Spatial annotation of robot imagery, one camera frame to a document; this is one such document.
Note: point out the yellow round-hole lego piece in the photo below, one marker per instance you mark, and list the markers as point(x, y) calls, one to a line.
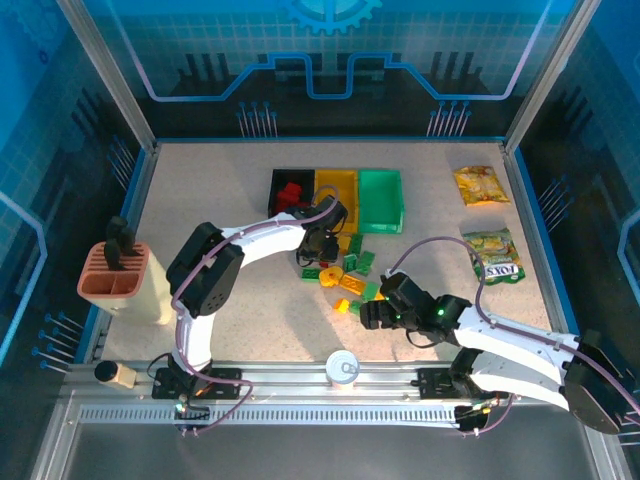
point(330, 276)

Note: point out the long yellow lego brick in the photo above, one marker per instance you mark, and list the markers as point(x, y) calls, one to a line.
point(353, 284)

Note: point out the long red lego brick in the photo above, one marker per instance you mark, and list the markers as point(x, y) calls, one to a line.
point(292, 189)

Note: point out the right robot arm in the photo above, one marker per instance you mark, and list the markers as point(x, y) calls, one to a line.
point(515, 336)

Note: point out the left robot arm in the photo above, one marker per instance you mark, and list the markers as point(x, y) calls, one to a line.
point(270, 241)

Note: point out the yellow plastic bin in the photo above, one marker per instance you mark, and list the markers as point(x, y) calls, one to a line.
point(345, 190)

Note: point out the green plastic bin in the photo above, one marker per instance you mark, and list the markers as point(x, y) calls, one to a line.
point(380, 202)

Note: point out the tin can with pull tab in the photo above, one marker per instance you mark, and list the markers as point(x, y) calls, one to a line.
point(342, 369)

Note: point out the black plastic bin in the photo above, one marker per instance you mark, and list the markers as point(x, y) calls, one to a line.
point(295, 175)

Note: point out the green snack bag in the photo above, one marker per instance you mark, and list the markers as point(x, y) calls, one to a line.
point(495, 255)

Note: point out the small wiring connector cluster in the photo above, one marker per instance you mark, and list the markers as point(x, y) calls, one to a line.
point(190, 407)
point(475, 412)

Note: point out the yellow snack bag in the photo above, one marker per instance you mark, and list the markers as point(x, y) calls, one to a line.
point(481, 186)

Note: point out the salmon and cream knife block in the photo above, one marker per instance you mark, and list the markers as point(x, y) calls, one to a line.
point(145, 290)

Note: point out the cream bottle with black cap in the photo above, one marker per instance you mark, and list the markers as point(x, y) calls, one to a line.
point(117, 376)

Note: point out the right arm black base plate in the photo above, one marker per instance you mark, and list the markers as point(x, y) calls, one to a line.
point(435, 384)

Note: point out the aluminium front rail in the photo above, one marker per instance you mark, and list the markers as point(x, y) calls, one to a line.
point(290, 377)

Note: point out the aluminium side rail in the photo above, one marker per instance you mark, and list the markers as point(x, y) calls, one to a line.
point(520, 200)
point(142, 190)

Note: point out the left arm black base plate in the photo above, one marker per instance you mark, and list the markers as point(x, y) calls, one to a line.
point(225, 384)

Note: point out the aluminium frame post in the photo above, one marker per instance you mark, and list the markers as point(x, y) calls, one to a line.
point(542, 80)
point(110, 80)

